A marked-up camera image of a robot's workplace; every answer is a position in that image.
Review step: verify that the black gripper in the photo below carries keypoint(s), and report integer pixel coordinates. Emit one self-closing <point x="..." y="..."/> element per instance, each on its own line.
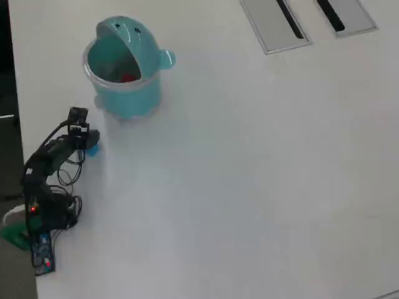
<point x="79" y="138"/>

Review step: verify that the red cube block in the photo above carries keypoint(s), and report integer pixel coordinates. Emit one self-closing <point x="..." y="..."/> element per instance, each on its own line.
<point x="127" y="78"/>

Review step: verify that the dark grey furniture panel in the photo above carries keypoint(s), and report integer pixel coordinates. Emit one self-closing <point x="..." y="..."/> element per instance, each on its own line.
<point x="9" y="149"/>

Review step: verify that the green table clamp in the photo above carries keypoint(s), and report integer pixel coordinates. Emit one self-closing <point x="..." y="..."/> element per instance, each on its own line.
<point x="14" y="235"/>

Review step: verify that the white plastic piece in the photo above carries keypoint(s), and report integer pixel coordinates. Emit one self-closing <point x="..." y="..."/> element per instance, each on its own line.
<point x="11" y="215"/>

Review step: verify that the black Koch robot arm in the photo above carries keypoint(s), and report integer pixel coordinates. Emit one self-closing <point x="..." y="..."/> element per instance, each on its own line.
<point x="46" y="152"/>

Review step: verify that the teal whale-shaped bin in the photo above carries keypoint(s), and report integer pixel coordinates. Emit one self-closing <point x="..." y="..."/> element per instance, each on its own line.
<point x="131" y="99"/>

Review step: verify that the blue controller circuit board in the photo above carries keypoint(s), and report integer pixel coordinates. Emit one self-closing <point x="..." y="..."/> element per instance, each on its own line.
<point x="43" y="252"/>

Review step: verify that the small wrist camera board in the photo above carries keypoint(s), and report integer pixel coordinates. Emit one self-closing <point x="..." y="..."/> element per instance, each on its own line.
<point x="78" y="114"/>

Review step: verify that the blue cube block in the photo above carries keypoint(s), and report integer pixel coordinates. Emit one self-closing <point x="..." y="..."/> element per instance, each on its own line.
<point x="93" y="151"/>

